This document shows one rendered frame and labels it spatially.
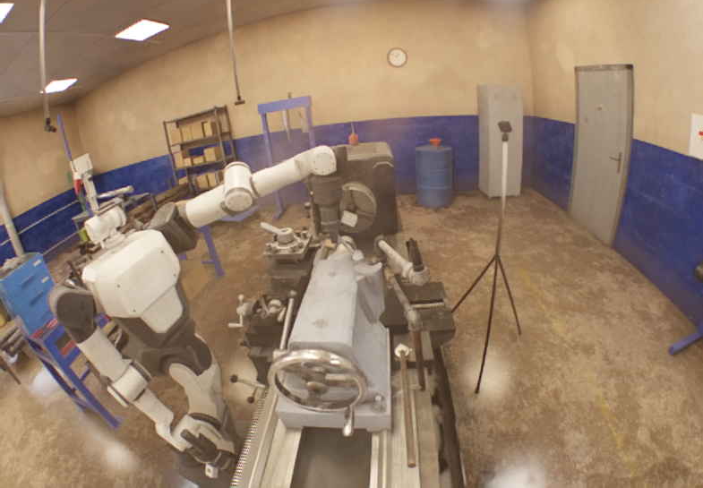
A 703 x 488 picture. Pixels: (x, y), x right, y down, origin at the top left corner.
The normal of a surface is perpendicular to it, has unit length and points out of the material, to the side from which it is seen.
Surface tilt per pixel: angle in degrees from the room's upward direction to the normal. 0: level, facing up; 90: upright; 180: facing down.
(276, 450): 0
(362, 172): 90
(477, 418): 0
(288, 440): 0
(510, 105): 90
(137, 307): 82
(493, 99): 90
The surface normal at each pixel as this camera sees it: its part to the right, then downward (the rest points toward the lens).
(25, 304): 0.99, -0.07
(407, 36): -0.07, 0.40
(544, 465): -0.11, -0.91
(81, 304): 0.91, -0.07
